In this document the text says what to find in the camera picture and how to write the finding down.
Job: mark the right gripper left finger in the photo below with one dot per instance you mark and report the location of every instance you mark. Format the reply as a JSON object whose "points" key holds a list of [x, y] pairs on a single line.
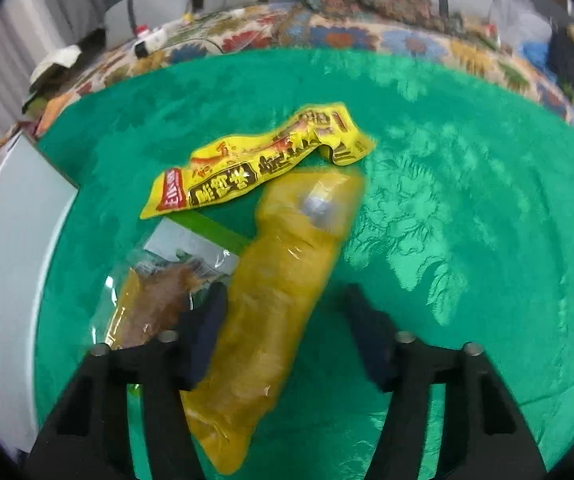
{"points": [[87, 433]]}

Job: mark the yellow long snack bag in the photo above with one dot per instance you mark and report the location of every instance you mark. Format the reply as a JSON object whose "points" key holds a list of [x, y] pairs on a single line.
{"points": [[303, 219]]}

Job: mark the yellow red spicy snack bag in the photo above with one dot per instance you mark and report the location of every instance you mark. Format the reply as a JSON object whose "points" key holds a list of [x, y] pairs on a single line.
{"points": [[234, 165]]}

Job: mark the brown meat snack packet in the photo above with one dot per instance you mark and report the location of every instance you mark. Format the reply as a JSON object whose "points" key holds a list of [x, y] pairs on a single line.
{"points": [[167, 273]]}

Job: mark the green patterned cloth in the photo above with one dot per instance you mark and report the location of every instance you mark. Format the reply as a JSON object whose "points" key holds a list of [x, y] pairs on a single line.
{"points": [[466, 232]]}

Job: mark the white storage box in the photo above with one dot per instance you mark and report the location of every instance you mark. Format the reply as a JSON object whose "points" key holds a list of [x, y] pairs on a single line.
{"points": [[35, 200]]}

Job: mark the white cap on clothes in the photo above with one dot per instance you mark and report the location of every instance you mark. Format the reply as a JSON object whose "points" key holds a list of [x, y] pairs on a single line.
{"points": [[62, 58]]}

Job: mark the blue cloth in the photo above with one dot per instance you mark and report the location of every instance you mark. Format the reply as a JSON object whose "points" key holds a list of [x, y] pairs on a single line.
{"points": [[537, 57]]}

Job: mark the clear plastic bag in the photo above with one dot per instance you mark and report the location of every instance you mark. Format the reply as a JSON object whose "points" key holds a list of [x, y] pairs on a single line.
{"points": [[517, 22]]}

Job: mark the floral bed sheet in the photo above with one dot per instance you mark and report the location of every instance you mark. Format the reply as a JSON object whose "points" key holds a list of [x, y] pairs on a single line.
{"points": [[296, 26]]}

